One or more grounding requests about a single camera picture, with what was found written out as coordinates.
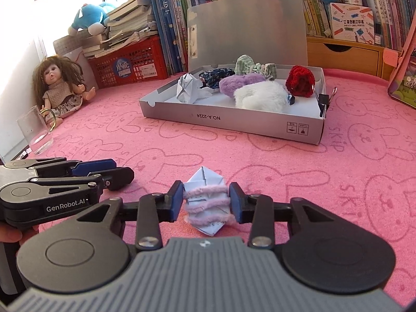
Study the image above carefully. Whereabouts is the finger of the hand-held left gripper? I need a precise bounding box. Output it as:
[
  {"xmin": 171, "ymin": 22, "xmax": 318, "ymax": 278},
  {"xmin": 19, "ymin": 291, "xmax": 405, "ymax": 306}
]
[
  {"xmin": 38, "ymin": 167, "xmax": 134, "ymax": 192},
  {"xmin": 11, "ymin": 157, "xmax": 118, "ymax": 179}
]

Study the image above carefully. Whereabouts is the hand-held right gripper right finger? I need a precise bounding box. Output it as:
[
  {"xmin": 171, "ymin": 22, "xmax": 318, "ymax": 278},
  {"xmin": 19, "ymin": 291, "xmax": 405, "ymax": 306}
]
[{"xmin": 228, "ymin": 182, "xmax": 339, "ymax": 251}]

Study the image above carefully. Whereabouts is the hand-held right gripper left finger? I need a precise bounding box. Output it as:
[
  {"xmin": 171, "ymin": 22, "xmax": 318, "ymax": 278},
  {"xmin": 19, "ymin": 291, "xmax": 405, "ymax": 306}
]
[{"xmin": 78, "ymin": 180, "xmax": 185, "ymax": 251}]

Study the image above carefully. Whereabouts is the paper with purple chenille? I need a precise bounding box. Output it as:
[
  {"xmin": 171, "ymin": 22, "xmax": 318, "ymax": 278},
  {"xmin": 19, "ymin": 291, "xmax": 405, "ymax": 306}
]
[{"xmin": 184, "ymin": 166, "xmax": 235, "ymax": 236}]

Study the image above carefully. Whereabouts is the white fluffy plush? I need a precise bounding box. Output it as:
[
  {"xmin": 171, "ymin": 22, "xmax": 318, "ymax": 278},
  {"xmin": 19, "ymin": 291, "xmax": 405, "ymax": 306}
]
[{"xmin": 233, "ymin": 81, "xmax": 296, "ymax": 109}]

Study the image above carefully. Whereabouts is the white paper origami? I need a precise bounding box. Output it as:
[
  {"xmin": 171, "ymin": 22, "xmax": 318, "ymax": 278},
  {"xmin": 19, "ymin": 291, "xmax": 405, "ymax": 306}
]
[{"xmin": 176, "ymin": 73, "xmax": 213, "ymax": 104}]

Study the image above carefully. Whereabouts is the purple plush toy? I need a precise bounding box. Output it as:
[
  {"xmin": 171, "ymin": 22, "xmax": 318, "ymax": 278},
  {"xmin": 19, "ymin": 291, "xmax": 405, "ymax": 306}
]
[{"xmin": 219, "ymin": 73, "xmax": 265, "ymax": 98}]

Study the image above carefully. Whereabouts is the blue floral fabric pouch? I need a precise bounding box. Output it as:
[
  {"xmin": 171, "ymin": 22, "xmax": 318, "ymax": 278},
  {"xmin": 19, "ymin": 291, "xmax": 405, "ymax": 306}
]
[{"xmin": 199, "ymin": 68, "xmax": 236, "ymax": 89}]

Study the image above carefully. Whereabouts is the red knitted pouch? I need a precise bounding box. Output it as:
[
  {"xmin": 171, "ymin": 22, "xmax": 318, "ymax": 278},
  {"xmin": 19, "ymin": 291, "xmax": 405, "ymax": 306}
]
[{"xmin": 285, "ymin": 66, "xmax": 316, "ymax": 98}]

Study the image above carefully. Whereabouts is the green checked doll dress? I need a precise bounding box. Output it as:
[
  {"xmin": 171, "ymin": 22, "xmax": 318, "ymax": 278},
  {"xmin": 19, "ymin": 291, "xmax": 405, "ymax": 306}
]
[{"xmin": 235, "ymin": 55, "xmax": 277, "ymax": 80}]

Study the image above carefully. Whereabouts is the grey file box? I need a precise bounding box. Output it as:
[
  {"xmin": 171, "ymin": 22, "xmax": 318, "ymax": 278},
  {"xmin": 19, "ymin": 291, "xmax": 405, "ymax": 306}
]
[{"xmin": 139, "ymin": 0, "xmax": 326, "ymax": 145}]

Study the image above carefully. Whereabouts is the person's left hand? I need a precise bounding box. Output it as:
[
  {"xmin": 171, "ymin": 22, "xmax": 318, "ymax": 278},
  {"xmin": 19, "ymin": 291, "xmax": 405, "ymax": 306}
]
[{"xmin": 0, "ymin": 224, "xmax": 39, "ymax": 244}]

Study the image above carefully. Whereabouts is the clear glass pitcher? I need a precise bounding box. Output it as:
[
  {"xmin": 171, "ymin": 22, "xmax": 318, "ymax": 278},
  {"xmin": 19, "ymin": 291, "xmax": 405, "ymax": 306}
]
[{"xmin": 17, "ymin": 106, "xmax": 64, "ymax": 155}]

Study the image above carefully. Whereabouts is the brown-haired baby doll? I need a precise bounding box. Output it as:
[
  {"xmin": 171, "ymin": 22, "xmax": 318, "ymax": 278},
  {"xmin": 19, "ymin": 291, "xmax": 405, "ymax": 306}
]
[{"xmin": 32, "ymin": 55, "xmax": 97, "ymax": 127}]

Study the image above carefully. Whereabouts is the pink rabbit-print blanket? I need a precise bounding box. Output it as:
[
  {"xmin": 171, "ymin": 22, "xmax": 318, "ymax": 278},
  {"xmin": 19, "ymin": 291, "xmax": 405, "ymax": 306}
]
[{"xmin": 0, "ymin": 65, "xmax": 416, "ymax": 300}]

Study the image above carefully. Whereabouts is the red plastic crate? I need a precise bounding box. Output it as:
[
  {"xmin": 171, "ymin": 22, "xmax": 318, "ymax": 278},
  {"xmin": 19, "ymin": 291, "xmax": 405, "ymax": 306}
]
[{"xmin": 88, "ymin": 35, "xmax": 170, "ymax": 90}]

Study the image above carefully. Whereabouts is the grid-lined board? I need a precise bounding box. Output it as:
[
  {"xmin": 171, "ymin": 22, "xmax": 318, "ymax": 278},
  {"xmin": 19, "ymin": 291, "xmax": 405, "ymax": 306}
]
[{"xmin": 53, "ymin": 34, "xmax": 88, "ymax": 57}]

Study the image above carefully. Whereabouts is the black binder clip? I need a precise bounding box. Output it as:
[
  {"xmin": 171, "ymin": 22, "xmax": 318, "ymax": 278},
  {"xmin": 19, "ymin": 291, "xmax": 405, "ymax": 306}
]
[{"xmin": 311, "ymin": 84, "xmax": 338, "ymax": 118}]

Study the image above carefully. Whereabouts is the blue and white plush toy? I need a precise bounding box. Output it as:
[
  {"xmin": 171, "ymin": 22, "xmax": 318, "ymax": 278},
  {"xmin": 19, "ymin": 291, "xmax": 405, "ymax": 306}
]
[{"xmin": 68, "ymin": 2, "xmax": 117, "ymax": 36}]

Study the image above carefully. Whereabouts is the row of blue books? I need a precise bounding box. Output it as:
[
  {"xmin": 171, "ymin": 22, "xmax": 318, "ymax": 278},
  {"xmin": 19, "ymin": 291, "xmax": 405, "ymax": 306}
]
[{"xmin": 151, "ymin": 0, "xmax": 192, "ymax": 75}]

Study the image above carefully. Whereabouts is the stack of worn books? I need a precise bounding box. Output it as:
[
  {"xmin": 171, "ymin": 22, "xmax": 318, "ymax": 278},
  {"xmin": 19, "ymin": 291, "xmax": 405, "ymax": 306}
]
[{"xmin": 81, "ymin": 0, "xmax": 160, "ymax": 60}]

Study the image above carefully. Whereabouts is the wooden drawer organizer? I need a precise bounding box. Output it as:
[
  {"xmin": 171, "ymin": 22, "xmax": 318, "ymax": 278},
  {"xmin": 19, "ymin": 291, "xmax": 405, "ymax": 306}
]
[{"xmin": 305, "ymin": 36, "xmax": 391, "ymax": 79}]

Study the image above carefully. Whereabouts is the pink toy house case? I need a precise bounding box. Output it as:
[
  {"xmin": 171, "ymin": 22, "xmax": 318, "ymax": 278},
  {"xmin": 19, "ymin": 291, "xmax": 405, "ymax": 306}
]
[{"xmin": 383, "ymin": 16, "xmax": 416, "ymax": 109}]

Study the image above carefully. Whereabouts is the white label printer box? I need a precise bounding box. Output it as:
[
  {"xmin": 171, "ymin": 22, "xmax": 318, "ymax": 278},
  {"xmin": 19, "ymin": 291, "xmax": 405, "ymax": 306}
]
[{"xmin": 327, "ymin": 3, "xmax": 374, "ymax": 43}]

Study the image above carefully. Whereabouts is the row of upright books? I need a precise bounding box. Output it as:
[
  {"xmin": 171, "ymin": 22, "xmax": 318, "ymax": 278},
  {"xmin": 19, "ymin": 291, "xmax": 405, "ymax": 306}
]
[{"xmin": 276, "ymin": 0, "xmax": 416, "ymax": 49}]

